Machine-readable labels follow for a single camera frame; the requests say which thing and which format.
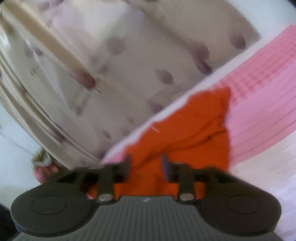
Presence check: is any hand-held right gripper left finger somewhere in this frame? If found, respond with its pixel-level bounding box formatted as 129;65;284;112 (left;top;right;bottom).
52;154;134;205

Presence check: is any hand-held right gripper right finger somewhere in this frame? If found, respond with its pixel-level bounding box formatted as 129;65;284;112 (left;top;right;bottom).
161;154;234;202

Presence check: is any red knitted sweater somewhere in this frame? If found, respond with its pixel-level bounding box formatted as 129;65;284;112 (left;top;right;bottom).
87;88;232;200

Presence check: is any pink cloth bundle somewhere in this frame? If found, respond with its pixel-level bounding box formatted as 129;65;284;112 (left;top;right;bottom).
32;148;62;184

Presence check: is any beige leaf print curtain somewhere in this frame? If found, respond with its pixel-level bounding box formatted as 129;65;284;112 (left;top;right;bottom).
0;0;262;170

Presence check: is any pink checked bed sheet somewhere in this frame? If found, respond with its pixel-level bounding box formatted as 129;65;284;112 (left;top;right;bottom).
100;25;296;241

